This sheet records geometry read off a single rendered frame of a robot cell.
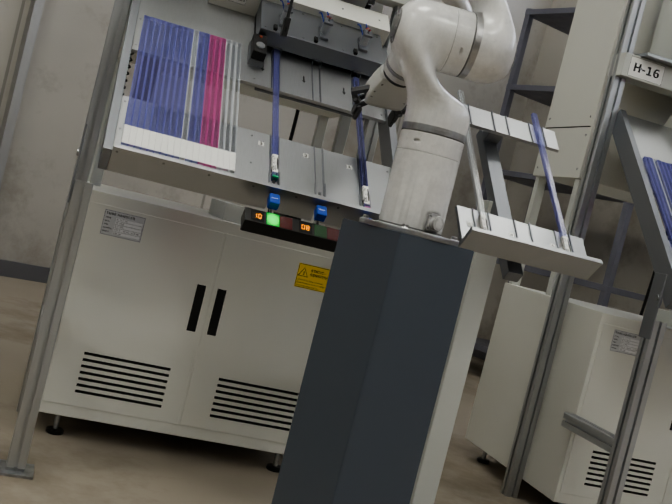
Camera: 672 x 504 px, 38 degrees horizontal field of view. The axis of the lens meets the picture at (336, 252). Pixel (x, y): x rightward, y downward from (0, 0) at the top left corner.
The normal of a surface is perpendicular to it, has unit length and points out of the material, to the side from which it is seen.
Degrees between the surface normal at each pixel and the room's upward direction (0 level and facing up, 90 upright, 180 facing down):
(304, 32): 42
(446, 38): 101
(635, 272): 90
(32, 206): 90
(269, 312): 90
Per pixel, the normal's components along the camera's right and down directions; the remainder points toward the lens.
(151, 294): 0.26, 0.11
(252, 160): 0.36, -0.65
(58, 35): 0.56, 0.17
